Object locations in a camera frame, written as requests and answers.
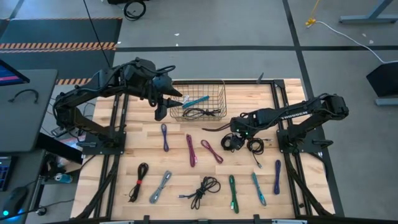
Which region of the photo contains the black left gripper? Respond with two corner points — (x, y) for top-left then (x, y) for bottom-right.
(148, 73), (183, 122)

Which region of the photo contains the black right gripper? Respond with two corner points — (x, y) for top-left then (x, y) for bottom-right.
(229, 113), (259, 151)

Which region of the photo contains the mauve braided cable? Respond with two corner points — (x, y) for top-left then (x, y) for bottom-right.
(200, 139), (224, 165)

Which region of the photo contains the teal braided cable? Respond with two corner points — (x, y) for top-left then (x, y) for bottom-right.
(251, 172), (267, 207)
(182, 95), (211, 109)

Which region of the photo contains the thin black cable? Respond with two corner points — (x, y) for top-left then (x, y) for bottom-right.
(182, 107), (222, 121)

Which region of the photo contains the blue-violet braided cable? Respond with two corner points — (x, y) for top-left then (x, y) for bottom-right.
(160, 123), (170, 152)

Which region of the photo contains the magenta braided cable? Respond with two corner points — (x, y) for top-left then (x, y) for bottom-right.
(185, 133), (198, 168)

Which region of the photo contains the wire mesh basket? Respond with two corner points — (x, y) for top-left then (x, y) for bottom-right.
(169, 80), (228, 122)

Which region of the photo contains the dark purple braided cable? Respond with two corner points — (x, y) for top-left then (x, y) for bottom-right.
(273, 159), (282, 195)

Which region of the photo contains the green braided cable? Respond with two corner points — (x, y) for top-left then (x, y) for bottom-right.
(228, 174), (240, 215)

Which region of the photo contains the black white-flecked braided cable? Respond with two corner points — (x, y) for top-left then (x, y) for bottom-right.
(177, 175), (222, 210)

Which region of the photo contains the black cable with red tie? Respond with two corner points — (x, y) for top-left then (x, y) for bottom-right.
(128, 162), (149, 203)

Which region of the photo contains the grey braided cable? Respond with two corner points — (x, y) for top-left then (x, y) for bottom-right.
(149, 170), (173, 205)

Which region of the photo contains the pink printed sheet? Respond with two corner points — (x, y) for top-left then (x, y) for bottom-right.
(60, 135), (86, 152)

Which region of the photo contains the black hazard-striped floor mat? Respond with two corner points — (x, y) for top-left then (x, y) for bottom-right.
(0, 17), (124, 86)

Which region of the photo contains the blue water bottle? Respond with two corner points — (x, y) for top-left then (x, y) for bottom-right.
(54, 173), (74, 184)

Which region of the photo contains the grey desk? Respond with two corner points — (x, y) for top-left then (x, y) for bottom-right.
(0, 68), (58, 153)

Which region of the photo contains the grey metal table foot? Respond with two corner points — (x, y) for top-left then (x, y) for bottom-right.
(338, 0), (398, 25)
(374, 98), (398, 107)

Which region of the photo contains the black box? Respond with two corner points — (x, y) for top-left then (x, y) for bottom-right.
(366, 61), (398, 98)

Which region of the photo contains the black desk monitor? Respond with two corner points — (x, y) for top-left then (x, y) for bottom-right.
(0, 58), (30, 86)

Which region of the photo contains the computer keyboard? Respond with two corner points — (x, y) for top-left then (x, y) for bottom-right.
(0, 155), (13, 191)

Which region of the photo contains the black computer mouse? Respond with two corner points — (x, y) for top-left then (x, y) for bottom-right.
(2, 185), (29, 218)

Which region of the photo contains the black aluminium table frame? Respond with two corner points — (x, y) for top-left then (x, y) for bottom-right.
(74, 72), (345, 224)

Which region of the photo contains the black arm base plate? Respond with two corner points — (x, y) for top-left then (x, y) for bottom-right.
(276, 128), (326, 154)
(81, 129), (127, 156)

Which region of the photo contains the black floor cable coil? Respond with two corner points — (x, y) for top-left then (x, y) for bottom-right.
(123, 0), (147, 22)

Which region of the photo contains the black hanging cable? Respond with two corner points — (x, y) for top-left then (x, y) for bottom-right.
(82, 0), (112, 68)

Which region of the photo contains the yellow hanging cord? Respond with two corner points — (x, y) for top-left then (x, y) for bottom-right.
(305, 0), (321, 27)

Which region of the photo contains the white floor cable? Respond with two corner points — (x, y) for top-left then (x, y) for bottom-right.
(313, 20), (398, 65)

